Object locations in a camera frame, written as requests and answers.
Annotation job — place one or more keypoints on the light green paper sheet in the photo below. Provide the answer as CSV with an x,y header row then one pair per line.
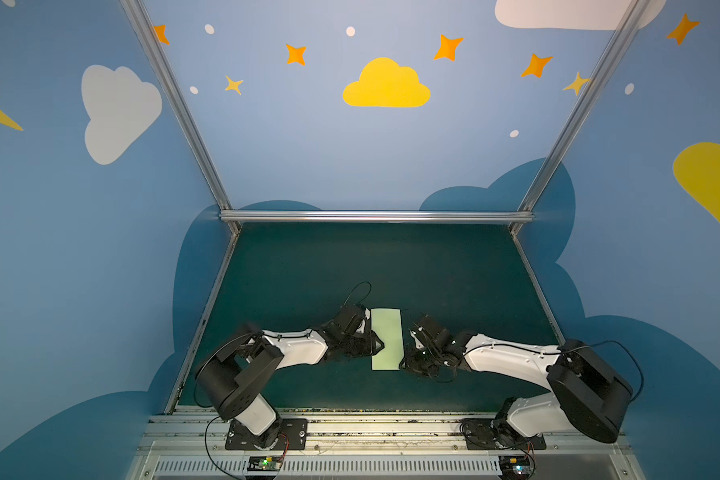
x,y
387,325

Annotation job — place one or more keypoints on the green controller board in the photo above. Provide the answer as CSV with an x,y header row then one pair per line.
x,y
262,464
515,468

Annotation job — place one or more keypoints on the left green controller board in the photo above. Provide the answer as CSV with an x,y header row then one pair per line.
x,y
262,464

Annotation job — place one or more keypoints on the right green controller board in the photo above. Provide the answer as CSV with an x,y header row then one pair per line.
x,y
515,468

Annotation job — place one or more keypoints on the dark green table mat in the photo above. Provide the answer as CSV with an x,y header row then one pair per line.
x,y
290,276

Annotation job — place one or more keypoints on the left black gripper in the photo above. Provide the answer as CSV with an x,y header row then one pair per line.
x,y
363,339

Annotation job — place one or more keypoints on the right aluminium frame post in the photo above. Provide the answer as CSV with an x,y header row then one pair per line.
x,y
608,62

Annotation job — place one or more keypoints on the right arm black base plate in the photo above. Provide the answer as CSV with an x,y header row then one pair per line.
x,y
483,434

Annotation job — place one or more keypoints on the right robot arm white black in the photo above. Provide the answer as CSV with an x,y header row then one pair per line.
x,y
582,392

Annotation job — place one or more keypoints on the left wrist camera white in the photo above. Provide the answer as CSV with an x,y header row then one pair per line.
x,y
366,324

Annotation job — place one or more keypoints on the aluminium frame post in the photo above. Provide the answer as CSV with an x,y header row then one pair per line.
x,y
608,62
141,23

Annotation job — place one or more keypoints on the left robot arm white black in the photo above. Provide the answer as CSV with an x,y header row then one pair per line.
x,y
234,376

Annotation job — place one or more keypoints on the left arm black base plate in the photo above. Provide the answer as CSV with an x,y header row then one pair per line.
x,y
288,433

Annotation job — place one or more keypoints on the left aluminium frame post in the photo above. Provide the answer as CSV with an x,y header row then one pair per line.
x,y
141,23

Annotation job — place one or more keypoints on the aluminium front rail bed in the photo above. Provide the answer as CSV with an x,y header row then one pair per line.
x,y
189,444

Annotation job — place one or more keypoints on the back horizontal aluminium bar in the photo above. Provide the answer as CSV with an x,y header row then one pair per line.
x,y
423,217

